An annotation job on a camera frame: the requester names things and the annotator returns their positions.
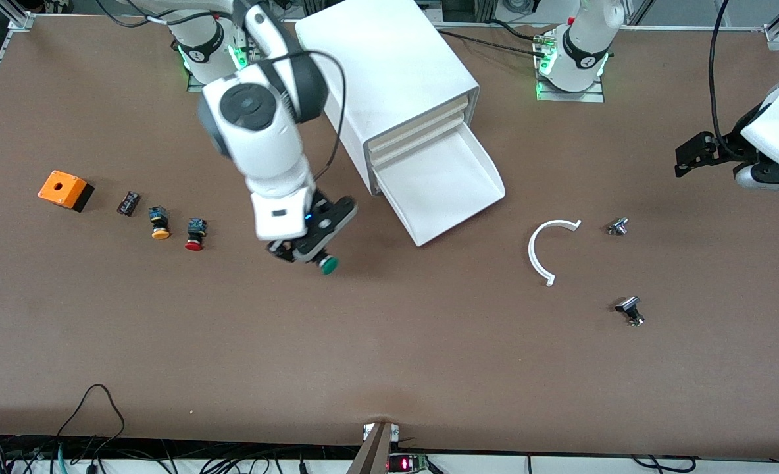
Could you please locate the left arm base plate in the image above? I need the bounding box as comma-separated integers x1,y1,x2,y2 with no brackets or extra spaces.
536,33,605,103

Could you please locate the yellow push button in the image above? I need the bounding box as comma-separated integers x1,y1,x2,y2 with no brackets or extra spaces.
149,205,171,240

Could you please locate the red push button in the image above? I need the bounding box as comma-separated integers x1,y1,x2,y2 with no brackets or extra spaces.
184,217,208,251

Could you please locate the black looped table cable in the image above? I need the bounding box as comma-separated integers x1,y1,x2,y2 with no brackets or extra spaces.
57,384,126,439

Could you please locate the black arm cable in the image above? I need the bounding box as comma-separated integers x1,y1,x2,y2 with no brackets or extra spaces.
97,0,347,182
709,0,732,159

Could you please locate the beige closed cabinet drawer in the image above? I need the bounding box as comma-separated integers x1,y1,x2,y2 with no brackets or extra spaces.
370,111,465,166
371,125,465,177
370,96,465,153

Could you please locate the orange button enclosure box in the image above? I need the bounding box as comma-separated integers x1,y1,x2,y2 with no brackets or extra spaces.
38,170,95,213

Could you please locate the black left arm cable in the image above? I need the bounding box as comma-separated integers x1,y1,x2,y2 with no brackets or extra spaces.
709,0,732,159

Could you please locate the white scoop-front cabinet drawer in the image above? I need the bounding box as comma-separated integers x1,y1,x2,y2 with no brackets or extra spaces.
375,124,506,247

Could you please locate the white curved plastic arc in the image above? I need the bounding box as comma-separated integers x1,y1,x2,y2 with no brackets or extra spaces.
528,219,582,288

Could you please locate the red-lit electronic device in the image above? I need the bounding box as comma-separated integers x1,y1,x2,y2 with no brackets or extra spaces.
389,454,431,474

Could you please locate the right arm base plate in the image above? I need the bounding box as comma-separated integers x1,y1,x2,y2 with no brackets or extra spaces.
187,16,259,93

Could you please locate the black base power cable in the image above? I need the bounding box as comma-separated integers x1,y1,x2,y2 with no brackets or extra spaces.
437,29,543,50

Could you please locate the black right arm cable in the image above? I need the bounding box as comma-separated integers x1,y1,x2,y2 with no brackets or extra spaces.
97,0,347,182

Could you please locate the white drawer cabinet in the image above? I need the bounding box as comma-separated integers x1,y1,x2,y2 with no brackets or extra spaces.
295,0,481,196

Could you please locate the table edge clamp mount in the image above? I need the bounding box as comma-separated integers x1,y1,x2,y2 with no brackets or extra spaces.
347,421,401,474

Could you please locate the black-capped metal switch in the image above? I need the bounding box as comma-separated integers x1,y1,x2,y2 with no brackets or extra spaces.
615,296,645,327

